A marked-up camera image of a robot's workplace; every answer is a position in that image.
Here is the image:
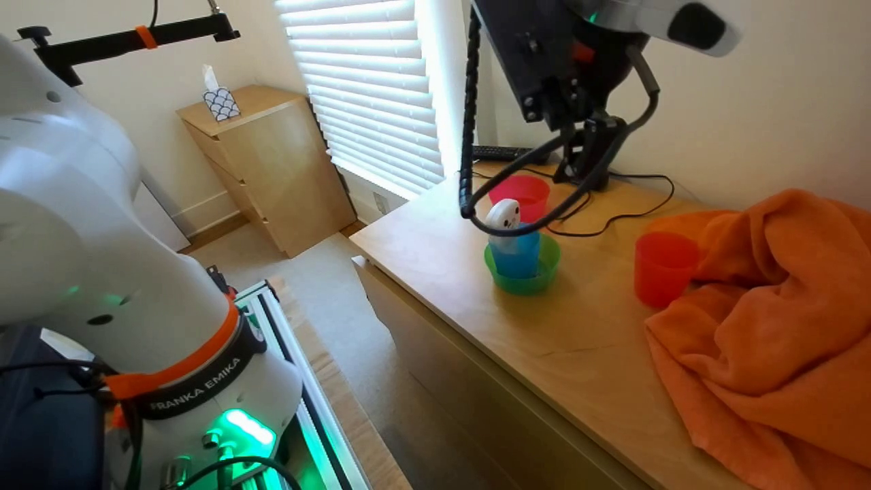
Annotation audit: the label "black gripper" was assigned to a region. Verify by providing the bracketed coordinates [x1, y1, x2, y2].
[471, 0, 653, 192]

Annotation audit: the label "blue plastic cup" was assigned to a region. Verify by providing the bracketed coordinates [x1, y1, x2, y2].
[487, 226, 546, 281]

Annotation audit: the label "green plastic bowl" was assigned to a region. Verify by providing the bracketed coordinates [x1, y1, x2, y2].
[483, 231, 565, 300]

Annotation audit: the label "small white toy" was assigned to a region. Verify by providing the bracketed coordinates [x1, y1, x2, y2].
[486, 196, 527, 243]

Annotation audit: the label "white window blinds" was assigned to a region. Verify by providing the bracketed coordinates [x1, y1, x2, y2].
[273, 0, 449, 201]

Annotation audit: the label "orange towel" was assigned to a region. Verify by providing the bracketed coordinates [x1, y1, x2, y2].
[642, 185, 871, 490]

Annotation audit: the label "wooden side cabinet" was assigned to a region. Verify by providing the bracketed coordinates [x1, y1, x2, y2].
[174, 84, 363, 260]

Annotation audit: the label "patterned tissue box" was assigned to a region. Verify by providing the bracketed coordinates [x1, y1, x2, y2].
[200, 64, 245, 126]

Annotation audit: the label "thin black looped cable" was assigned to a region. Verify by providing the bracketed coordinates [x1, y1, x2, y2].
[461, 43, 661, 226]

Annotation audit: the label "black cable on table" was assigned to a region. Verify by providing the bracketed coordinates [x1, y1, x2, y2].
[543, 168, 682, 243]

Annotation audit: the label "black drag chain cable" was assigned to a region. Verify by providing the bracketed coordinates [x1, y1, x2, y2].
[454, 4, 487, 217]

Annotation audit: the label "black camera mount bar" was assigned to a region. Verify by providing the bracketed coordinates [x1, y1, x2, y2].
[16, 12, 245, 91]

